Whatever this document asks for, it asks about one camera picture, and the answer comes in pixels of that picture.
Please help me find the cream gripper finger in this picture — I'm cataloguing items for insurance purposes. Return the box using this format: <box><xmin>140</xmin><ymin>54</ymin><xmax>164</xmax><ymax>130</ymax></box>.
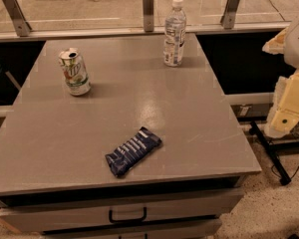
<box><xmin>264</xmin><ymin>70</ymin><xmax>299</xmax><ymax>138</ymax></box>
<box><xmin>262</xmin><ymin>28</ymin><xmax>287</xmax><ymax>55</ymax></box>

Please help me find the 7up soda can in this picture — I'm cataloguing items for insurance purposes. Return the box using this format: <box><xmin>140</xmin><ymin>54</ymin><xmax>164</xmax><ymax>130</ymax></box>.
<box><xmin>59</xmin><ymin>48</ymin><xmax>91</xmax><ymax>96</ymax></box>

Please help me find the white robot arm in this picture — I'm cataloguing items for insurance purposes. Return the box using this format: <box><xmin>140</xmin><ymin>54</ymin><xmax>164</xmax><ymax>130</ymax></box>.
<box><xmin>262</xmin><ymin>15</ymin><xmax>299</xmax><ymax>138</ymax></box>

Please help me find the black stand leg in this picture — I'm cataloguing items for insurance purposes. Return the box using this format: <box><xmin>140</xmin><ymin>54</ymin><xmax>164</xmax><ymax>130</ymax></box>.
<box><xmin>249</xmin><ymin>121</ymin><xmax>291</xmax><ymax>185</ymax></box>

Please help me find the clear plastic water bottle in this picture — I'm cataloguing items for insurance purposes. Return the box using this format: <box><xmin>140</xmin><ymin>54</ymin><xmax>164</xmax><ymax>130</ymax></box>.
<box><xmin>163</xmin><ymin>0</ymin><xmax>186</xmax><ymax>67</ymax></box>

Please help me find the grey drawer cabinet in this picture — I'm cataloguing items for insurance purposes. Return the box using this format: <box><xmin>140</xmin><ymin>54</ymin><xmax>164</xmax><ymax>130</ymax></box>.
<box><xmin>0</xmin><ymin>35</ymin><xmax>260</xmax><ymax>239</ymax></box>

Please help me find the dark blue snack packet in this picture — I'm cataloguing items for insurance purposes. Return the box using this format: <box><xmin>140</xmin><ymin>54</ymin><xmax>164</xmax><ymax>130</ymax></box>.
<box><xmin>105</xmin><ymin>127</ymin><xmax>162</xmax><ymax>177</ymax></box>

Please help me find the grey metal railing ledge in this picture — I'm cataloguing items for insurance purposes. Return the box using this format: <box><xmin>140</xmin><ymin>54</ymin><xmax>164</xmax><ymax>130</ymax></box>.
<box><xmin>0</xmin><ymin>21</ymin><xmax>290</xmax><ymax>43</ymax></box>

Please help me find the right metal railing bracket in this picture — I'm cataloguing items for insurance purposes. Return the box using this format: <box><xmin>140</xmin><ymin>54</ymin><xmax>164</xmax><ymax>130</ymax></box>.
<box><xmin>220</xmin><ymin>0</ymin><xmax>240</xmax><ymax>29</ymax></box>

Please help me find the metal railing bracket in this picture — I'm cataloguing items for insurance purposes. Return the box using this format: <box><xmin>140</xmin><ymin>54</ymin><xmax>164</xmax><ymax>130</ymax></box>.
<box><xmin>143</xmin><ymin>0</ymin><xmax>154</xmax><ymax>32</ymax></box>
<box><xmin>220</xmin><ymin>0</ymin><xmax>240</xmax><ymax>29</ymax></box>
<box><xmin>2</xmin><ymin>0</ymin><xmax>32</xmax><ymax>37</ymax></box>

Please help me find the middle metal railing bracket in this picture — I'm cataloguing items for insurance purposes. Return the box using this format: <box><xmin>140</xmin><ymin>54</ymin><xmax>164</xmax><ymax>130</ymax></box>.
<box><xmin>143</xmin><ymin>0</ymin><xmax>154</xmax><ymax>32</ymax></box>

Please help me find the black upper drawer handle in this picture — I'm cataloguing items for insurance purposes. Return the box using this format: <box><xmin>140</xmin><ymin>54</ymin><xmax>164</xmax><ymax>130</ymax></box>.
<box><xmin>108</xmin><ymin>207</ymin><xmax>148</xmax><ymax>224</ymax></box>

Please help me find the left metal railing bracket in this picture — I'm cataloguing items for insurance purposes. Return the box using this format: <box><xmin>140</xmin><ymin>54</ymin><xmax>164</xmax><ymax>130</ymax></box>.
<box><xmin>2</xmin><ymin>0</ymin><xmax>32</xmax><ymax>37</ymax></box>

